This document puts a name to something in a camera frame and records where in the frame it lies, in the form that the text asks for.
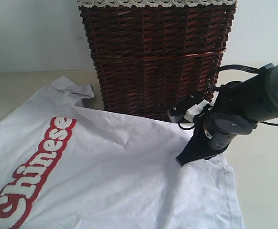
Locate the dark brown wicker basket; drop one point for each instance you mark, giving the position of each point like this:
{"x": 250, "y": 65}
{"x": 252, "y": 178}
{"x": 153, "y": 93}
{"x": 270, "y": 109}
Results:
{"x": 148, "y": 59}

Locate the white t-shirt red lettering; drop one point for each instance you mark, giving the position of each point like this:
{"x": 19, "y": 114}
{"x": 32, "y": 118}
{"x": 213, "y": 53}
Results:
{"x": 64, "y": 166}

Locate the beige lace basket liner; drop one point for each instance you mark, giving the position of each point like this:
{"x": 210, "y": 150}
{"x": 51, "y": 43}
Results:
{"x": 153, "y": 3}

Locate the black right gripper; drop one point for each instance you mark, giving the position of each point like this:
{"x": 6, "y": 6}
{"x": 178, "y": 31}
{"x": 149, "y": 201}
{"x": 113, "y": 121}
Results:
{"x": 197, "y": 148}

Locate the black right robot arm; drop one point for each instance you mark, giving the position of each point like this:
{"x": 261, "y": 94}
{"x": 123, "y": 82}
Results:
{"x": 238, "y": 109}

